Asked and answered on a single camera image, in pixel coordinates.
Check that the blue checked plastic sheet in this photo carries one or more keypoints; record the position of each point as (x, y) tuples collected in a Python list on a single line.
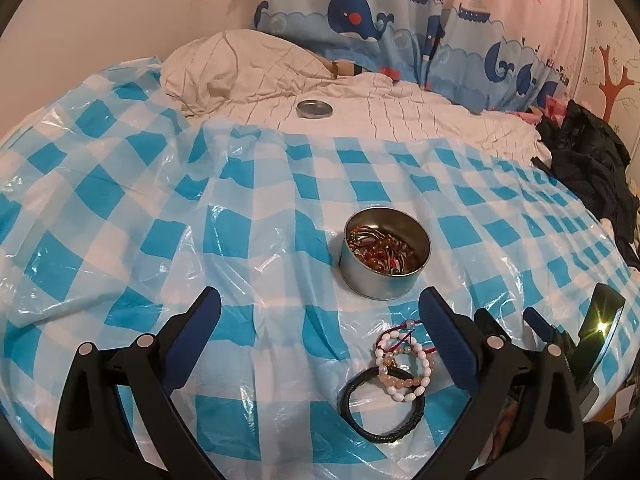
[(150, 220)]

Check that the pink cloth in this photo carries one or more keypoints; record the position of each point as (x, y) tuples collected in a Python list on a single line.
[(550, 110)]

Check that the round metal tin lid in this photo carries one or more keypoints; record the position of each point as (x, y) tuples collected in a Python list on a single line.
[(314, 109)]

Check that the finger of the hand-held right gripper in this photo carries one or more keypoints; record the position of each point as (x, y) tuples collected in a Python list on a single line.
[(492, 322), (542, 325)]

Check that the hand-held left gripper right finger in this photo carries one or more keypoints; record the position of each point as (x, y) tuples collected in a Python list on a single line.
[(447, 340)]

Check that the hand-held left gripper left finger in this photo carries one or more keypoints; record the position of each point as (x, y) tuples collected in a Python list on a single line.
[(192, 325)]

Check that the round metal tin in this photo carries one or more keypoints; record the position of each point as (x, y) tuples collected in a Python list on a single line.
[(375, 282)]

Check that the white striped quilt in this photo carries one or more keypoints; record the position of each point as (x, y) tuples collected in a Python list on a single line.
[(250, 65)]

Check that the black jacket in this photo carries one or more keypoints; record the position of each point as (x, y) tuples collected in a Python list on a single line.
[(590, 155)]

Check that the whale print curtain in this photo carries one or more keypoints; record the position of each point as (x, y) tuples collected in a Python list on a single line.
[(450, 35)]

